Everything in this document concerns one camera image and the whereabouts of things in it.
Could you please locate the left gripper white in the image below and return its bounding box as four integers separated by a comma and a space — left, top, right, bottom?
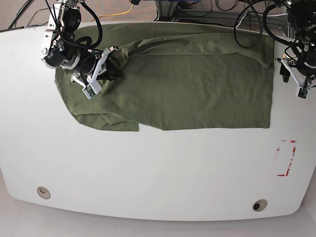
275, 56, 316, 90

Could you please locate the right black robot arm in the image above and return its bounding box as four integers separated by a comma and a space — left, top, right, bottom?
40, 0, 119, 99

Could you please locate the yellow cable on floor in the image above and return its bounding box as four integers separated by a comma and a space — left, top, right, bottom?
90, 3, 135, 22

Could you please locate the table cable grommet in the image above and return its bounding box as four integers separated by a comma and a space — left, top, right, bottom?
252, 199, 268, 212
37, 187, 51, 200

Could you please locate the metal frame rack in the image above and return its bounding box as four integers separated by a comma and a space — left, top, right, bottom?
155, 0, 284, 30

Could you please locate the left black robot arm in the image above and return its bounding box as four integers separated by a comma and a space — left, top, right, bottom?
263, 0, 316, 98

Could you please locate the right table cable grommet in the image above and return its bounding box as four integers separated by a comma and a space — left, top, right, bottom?
252, 199, 268, 212

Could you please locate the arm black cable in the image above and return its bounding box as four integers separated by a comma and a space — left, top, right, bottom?
233, 0, 297, 49
74, 0, 104, 50

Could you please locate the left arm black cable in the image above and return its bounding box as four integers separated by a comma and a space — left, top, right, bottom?
233, 0, 297, 49

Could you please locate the left table cable grommet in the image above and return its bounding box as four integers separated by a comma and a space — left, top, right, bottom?
37, 187, 51, 200

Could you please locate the red tape rectangle marking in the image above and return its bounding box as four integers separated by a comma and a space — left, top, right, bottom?
274, 140, 297, 177

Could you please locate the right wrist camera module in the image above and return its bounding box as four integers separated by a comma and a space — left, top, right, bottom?
82, 86, 96, 100

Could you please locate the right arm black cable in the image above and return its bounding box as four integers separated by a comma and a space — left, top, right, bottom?
74, 0, 104, 50

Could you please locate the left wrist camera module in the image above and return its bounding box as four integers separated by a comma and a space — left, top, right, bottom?
295, 86, 310, 100

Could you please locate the olive green t-shirt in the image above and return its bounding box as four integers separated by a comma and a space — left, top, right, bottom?
55, 22, 274, 131

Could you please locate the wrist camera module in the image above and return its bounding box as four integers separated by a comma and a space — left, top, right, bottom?
295, 86, 310, 100
82, 86, 96, 100

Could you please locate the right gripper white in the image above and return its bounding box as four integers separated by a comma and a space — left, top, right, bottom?
71, 46, 124, 93

